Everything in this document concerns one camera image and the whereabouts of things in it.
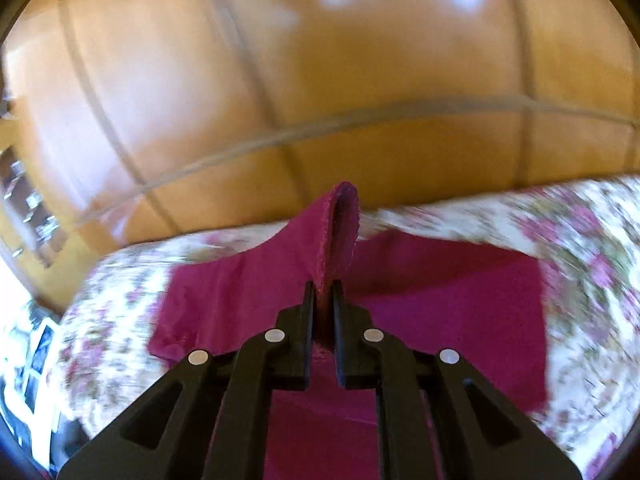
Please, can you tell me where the wooden wardrobe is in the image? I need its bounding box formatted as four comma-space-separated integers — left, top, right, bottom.
0, 0, 640, 311

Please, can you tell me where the dark red knitted garment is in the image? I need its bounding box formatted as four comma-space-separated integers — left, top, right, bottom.
147, 181, 550, 480

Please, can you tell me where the floral bedspread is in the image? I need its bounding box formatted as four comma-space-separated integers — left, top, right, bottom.
55, 176, 640, 480

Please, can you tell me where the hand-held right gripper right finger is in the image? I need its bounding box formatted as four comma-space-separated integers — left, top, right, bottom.
332, 280, 584, 480

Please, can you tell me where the wooden shelf with glassware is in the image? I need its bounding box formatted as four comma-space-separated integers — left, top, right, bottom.
0, 145, 63, 268

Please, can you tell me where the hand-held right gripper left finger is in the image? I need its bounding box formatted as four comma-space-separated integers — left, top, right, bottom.
56, 280, 316, 480

